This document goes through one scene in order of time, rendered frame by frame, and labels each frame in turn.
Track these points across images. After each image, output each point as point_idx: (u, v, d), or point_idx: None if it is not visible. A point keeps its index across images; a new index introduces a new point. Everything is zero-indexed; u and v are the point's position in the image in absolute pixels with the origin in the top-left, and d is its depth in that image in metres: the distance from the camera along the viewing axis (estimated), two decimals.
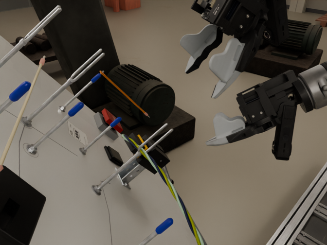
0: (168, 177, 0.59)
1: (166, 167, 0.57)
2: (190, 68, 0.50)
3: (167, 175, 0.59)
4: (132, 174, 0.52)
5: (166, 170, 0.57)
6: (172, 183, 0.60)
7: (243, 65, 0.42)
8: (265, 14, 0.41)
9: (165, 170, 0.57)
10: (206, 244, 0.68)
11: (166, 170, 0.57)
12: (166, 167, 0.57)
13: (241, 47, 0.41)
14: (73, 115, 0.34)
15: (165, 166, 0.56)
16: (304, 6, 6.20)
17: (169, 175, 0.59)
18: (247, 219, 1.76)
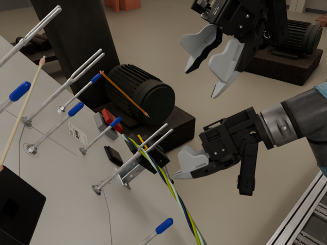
0: (168, 177, 0.59)
1: (166, 167, 0.57)
2: (190, 68, 0.50)
3: (167, 175, 0.59)
4: (132, 174, 0.52)
5: (166, 170, 0.57)
6: (172, 183, 0.60)
7: (243, 65, 0.42)
8: (265, 14, 0.41)
9: (165, 170, 0.57)
10: (206, 244, 0.68)
11: (166, 170, 0.57)
12: (166, 167, 0.57)
13: (241, 47, 0.41)
14: (73, 115, 0.34)
15: (165, 166, 0.56)
16: (304, 6, 6.20)
17: (169, 175, 0.59)
18: (247, 219, 1.76)
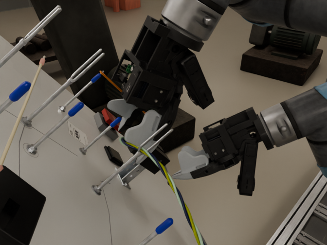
0: None
1: (166, 167, 0.57)
2: (122, 128, 0.51)
3: None
4: (132, 174, 0.52)
5: (166, 170, 0.57)
6: None
7: (161, 135, 0.43)
8: (182, 87, 0.43)
9: None
10: (206, 244, 0.68)
11: (166, 170, 0.57)
12: (166, 167, 0.57)
13: (158, 118, 0.43)
14: (73, 115, 0.34)
15: (165, 166, 0.56)
16: None
17: None
18: (247, 219, 1.76)
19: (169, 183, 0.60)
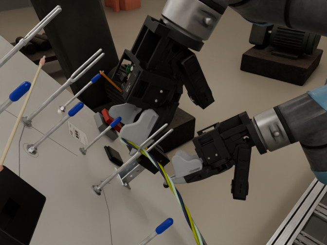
0: (165, 179, 0.59)
1: (164, 168, 0.57)
2: None
3: None
4: (132, 174, 0.52)
5: None
6: (168, 185, 0.60)
7: (156, 134, 0.44)
8: (182, 87, 0.42)
9: None
10: (206, 244, 0.68)
11: None
12: (164, 169, 0.57)
13: (155, 118, 0.43)
14: (73, 115, 0.34)
15: (163, 166, 0.56)
16: None
17: None
18: (247, 219, 1.76)
19: (164, 186, 0.60)
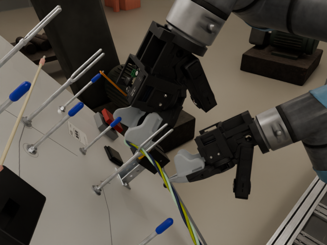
0: None
1: (164, 168, 0.57)
2: None
3: None
4: (132, 174, 0.52)
5: (163, 172, 0.57)
6: None
7: (160, 137, 0.45)
8: (186, 91, 0.43)
9: (162, 171, 0.57)
10: (206, 244, 0.68)
11: (164, 171, 0.57)
12: (164, 169, 0.57)
13: (159, 121, 0.44)
14: (73, 115, 0.34)
15: (163, 166, 0.56)
16: None
17: None
18: (247, 219, 1.76)
19: (164, 186, 0.60)
